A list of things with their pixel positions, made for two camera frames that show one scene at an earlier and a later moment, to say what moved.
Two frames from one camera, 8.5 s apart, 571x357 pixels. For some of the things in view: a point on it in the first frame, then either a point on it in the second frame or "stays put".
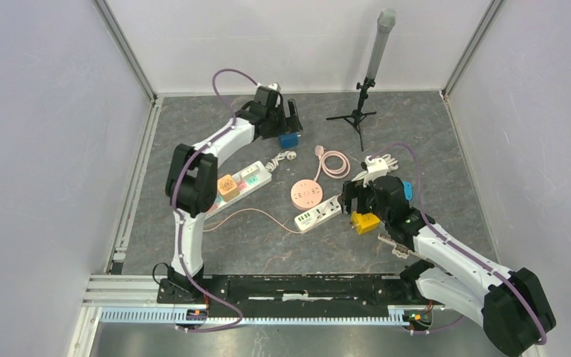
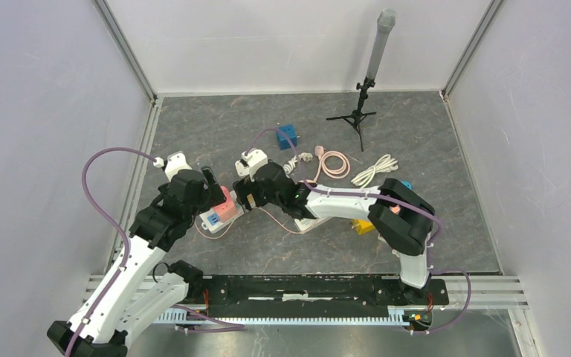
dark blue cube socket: (288, 140) stays put
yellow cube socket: (364, 222) stays put
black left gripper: (290, 124) -> (213, 189)
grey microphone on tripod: (386, 21) stays put
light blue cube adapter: (407, 190) stays put
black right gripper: (354, 190) -> (244, 187)
